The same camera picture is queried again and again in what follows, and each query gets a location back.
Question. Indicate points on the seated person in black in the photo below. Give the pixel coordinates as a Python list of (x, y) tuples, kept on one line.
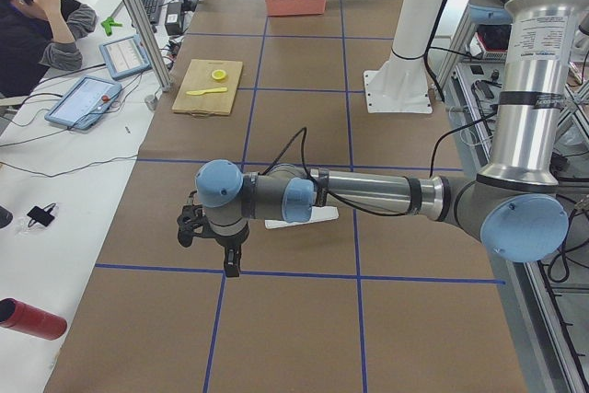
[(37, 35)]

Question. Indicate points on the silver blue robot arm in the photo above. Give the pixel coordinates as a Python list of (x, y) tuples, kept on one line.
[(510, 207)]

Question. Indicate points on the yellow plastic knife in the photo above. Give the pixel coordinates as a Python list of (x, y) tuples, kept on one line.
[(200, 92)]

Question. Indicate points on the black power adapter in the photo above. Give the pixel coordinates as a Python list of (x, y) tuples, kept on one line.
[(174, 20)]

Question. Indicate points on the small black device with cable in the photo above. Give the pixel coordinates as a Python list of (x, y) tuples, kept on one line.
[(43, 216)]

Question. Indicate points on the wooden cutting board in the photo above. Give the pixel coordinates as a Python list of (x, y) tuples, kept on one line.
[(198, 76)]

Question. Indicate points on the green grabber handle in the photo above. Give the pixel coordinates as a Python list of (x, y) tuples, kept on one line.
[(109, 24)]

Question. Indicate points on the red cylinder bottle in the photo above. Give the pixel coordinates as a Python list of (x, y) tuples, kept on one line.
[(21, 317)]

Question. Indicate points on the blue teach pendant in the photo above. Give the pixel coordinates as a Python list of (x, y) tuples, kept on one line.
[(84, 104), (125, 57)]

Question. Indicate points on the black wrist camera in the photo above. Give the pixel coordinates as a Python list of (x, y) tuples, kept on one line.
[(192, 223)]

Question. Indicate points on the aluminium frame post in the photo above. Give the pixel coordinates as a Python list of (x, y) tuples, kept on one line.
[(143, 27)]

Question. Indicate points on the far blue teach pendant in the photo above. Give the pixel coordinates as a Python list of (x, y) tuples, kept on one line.
[(125, 57)]

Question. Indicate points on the yellow lemon slice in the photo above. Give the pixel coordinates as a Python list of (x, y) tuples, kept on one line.
[(218, 74)]

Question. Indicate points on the white rectangular tray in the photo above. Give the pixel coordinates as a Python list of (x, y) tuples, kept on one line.
[(319, 214)]

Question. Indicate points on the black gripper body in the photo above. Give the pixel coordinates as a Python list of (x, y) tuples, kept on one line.
[(228, 241)]

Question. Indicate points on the near blue teach pendant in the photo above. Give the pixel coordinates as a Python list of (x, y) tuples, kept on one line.
[(84, 104)]

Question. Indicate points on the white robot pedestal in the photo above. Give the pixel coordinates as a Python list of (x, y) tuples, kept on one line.
[(400, 85)]

